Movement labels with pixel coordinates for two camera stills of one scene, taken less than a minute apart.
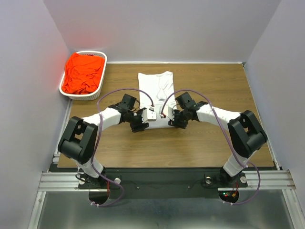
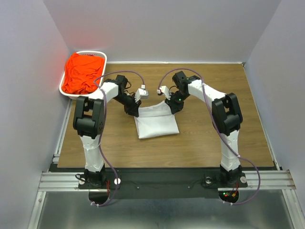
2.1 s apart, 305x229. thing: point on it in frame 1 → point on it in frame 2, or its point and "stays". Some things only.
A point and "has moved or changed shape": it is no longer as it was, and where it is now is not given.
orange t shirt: [83, 74] stays
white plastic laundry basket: [92, 95] stays
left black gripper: [136, 128] → [133, 109]
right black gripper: [175, 123] → [174, 107]
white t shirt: [159, 86] has moved or changed shape
